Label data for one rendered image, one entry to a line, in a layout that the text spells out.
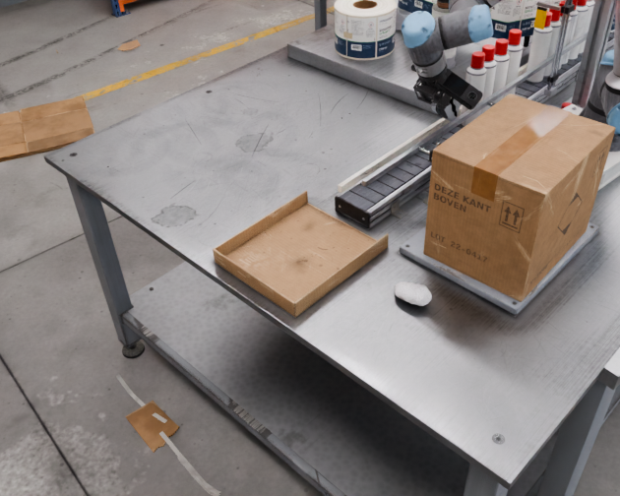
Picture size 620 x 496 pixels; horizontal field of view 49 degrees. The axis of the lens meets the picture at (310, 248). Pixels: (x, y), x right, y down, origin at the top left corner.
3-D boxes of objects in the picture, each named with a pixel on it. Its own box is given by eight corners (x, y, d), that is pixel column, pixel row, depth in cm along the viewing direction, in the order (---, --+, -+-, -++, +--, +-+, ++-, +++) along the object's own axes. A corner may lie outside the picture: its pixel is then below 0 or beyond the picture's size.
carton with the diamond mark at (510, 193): (492, 192, 166) (509, 92, 149) (587, 231, 154) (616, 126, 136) (422, 254, 150) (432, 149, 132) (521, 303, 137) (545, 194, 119)
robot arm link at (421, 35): (437, 29, 147) (399, 39, 149) (448, 62, 156) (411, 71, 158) (434, 3, 150) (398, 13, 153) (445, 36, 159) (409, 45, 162)
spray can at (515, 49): (501, 93, 199) (512, 26, 185) (517, 98, 196) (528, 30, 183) (491, 99, 196) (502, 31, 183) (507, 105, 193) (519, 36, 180)
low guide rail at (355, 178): (561, 45, 219) (562, 39, 217) (564, 46, 218) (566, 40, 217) (338, 191, 161) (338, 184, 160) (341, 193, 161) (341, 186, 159)
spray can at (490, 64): (476, 110, 192) (485, 40, 178) (492, 116, 189) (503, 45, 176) (465, 117, 189) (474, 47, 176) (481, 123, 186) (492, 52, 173)
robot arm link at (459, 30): (486, -10, 152) (438, 4, 156) (488, 10, 144) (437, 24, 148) (493, 24, 157) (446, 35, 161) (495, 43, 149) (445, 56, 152)
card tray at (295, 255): (306, 203, 169) (306, 190, 167) (388, 247, 155) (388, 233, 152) (215, 262, 153) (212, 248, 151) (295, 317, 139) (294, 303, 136)
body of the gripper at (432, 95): (434, 79, 176) (423, 48, 166) (462, 89, 171) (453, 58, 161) (417, 101, 175) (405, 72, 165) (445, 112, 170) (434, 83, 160)
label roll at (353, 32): (372, 65, 216) (373, 21, 207) (323, 50, 226) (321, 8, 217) (405, 43, 228) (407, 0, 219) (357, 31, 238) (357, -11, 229)
